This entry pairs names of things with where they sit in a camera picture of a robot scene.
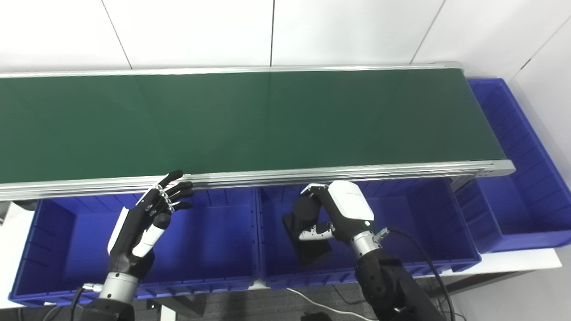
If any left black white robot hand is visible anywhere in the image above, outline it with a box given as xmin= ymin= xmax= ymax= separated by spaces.
xmin=108 ymin=170 xmax=194 ymax=273

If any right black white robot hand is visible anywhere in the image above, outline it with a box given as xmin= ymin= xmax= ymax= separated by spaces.
xmin=298 ymin=181 xmax=375 ymax=244

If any black cylinder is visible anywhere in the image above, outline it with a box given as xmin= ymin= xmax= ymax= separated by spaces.
xmin=282 ymin=195 xmax=333 ymax=267

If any blue plastic bin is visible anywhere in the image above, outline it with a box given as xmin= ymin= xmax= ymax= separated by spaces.
xmin=258 ymin=178 xmax=482 ymax=288
xmin=454 ymin=78 xmax=571 ymax=254
xmin=9 ymin=187 xmax=261 ymax=307

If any aluminium conveyor leg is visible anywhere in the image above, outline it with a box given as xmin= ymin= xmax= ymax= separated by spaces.
xmin=0 ymin=202 xmax=27 ymax=223

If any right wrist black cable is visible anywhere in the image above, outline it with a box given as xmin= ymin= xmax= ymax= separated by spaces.
xmin=377 ymin=227 xmax=456 ymax=321

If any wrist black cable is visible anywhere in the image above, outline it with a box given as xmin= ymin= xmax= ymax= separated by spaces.
xmin=69 ymin=282 xmax=106 ymax=321
xmin=377 ymin=227 xmax=456 ymax=321

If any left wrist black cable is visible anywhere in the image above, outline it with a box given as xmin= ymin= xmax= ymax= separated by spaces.
xmin=69 ymin=282 xmax=106 ymax=321

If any white floor cable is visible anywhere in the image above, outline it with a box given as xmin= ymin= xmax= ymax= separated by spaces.
xmin=285 ymin=288 xmax=380 ymax=321

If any green conveyor belt with aluminium frame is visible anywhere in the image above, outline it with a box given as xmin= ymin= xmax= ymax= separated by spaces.
xmin=0 ymin=62 xmax=516 ymax=202

